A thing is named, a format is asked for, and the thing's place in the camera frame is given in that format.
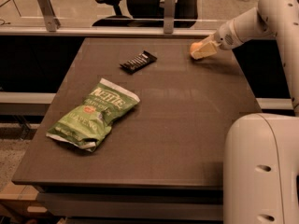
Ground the orange fruit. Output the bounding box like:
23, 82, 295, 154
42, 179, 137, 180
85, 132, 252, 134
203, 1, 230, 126
190, 42, 203, 53

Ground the left metal glass bracket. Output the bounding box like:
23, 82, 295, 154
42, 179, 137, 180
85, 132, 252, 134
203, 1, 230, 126
37, 0, 61, 32

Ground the green jalapeno chip bag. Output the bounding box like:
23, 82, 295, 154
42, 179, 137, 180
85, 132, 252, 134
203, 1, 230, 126
46, 78, 140, 152

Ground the cardboard box under table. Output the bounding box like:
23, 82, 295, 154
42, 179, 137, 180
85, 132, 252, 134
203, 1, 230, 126
0, 182, 53, 224

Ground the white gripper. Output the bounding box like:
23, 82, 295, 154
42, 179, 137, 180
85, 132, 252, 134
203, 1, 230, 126
190, 20, 243, 60

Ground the metal glass bracket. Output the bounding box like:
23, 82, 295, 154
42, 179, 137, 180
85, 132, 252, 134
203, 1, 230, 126
164, 0, 176, 35
37, 0, 61, 32

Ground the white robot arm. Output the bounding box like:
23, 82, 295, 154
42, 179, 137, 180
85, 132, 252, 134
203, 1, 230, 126
190, 0, 299, 224

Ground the black office chair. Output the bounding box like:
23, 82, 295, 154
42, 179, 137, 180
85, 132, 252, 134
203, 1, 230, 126
93, 0, 198, 28

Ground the black snack bar wrapper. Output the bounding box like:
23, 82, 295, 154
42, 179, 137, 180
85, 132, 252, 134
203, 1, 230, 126
121, 50, 157, 74

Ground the middle metal glass bracket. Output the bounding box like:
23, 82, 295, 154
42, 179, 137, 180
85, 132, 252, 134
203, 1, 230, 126
164, 0, 176, 35

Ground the glass partition panel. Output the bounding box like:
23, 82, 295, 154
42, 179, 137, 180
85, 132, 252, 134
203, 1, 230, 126
0, 0, 258, 29

